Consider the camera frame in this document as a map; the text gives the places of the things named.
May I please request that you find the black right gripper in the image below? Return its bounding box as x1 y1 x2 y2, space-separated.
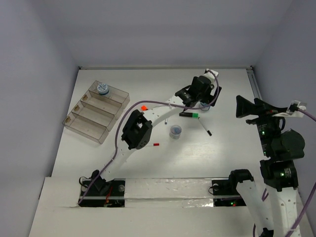
236 93 288 155

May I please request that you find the black-capped white marker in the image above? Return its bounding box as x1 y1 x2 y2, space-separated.
198 117 212 136

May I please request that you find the blue-lidded cleaning gel jar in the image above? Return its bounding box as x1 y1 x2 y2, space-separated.
97 83 110 97

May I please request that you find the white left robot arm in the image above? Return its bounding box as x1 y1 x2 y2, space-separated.
88 69 222 195

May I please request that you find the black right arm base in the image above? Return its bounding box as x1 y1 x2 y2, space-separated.
208 179 246 207

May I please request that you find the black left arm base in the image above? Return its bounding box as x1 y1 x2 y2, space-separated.
78 170 125 208

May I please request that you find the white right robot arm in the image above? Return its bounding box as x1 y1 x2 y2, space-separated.
227 95 307 237

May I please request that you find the green-capped black highlighter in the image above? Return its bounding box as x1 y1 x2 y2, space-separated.
179 112 199 119

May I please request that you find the clear jar of paper clips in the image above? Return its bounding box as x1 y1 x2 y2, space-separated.
169 125 182 140

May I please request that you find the clear three-bin organizer tray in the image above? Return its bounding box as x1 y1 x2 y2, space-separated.
63 80 130 144

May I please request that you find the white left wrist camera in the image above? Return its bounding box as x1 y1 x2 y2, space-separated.
203 69 219 84

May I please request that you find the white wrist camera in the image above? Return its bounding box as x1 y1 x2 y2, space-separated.
203 69 219 84
287 100 307 115

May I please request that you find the metal rail on table edge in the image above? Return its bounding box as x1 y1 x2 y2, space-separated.
246 66 262 99

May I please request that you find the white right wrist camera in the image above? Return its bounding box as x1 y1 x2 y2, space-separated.
287 100 307 115

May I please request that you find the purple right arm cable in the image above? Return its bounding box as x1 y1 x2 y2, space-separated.
253 106 316 237

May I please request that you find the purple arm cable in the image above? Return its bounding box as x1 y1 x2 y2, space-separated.
78 70 222 205
253 106 316 237

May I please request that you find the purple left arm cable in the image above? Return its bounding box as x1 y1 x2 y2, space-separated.
78 70 222 205

